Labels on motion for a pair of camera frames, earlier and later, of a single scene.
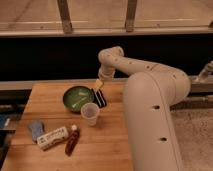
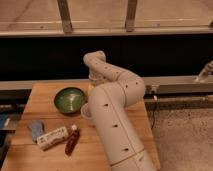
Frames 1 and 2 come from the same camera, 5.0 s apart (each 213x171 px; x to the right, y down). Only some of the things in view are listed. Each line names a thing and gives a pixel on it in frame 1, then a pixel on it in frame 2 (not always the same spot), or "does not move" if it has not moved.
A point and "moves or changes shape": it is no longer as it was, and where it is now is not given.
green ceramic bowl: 75,96 moves or changes shape
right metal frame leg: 130,16 does not move
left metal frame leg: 65,16 does not move
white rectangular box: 53,137 does not move
